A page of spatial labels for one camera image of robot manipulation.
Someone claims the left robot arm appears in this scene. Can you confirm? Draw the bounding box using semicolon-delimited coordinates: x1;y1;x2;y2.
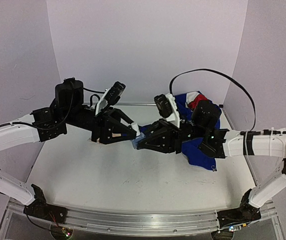
0;77;140;219

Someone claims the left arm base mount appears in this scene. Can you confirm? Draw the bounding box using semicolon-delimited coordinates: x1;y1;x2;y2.
24;184;67;224

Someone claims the black right camera cable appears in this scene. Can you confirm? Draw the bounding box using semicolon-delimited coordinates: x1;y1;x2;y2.
169;68;257;132

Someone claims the nail polish bottle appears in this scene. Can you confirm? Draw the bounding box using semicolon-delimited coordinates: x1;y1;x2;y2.
131;132;146;149

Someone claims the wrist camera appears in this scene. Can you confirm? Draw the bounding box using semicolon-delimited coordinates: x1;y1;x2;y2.
95;81;126;115
154;93;180;128

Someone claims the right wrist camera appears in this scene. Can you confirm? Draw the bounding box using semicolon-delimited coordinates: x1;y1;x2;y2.
154;93;180;128

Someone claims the blue white red jacket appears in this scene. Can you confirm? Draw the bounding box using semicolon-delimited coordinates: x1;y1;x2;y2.
139;91;223;173

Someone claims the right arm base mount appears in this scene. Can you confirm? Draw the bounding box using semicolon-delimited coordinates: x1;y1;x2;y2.
217;189;261;230

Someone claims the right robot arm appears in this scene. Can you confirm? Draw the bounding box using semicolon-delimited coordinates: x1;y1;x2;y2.
133;100;286;209

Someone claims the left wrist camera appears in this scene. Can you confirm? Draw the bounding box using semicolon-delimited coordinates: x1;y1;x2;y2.
95;81;126;115

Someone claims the aluminium front rail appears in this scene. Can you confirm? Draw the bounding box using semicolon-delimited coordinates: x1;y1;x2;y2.
0;200;284;240

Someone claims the mannequin hand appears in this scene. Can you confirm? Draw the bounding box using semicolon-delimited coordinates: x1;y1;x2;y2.
90;132;126;145

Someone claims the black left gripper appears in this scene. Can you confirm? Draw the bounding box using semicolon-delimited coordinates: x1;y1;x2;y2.
64;106;142;145

